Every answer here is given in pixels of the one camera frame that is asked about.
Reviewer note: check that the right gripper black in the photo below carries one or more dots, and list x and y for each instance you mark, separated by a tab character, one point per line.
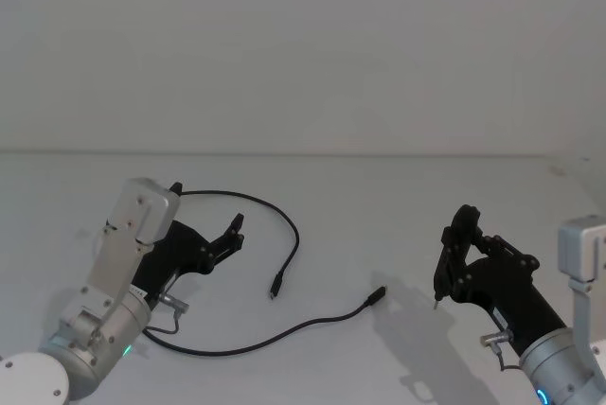
511	291

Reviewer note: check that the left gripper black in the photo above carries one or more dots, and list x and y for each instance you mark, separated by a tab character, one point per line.
180	253

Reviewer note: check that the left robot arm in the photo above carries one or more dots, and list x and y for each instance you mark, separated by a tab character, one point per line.
118	234

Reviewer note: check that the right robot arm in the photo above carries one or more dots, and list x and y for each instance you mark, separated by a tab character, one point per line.
582	253

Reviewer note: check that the white table cloth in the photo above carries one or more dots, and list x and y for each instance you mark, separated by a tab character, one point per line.
331	197

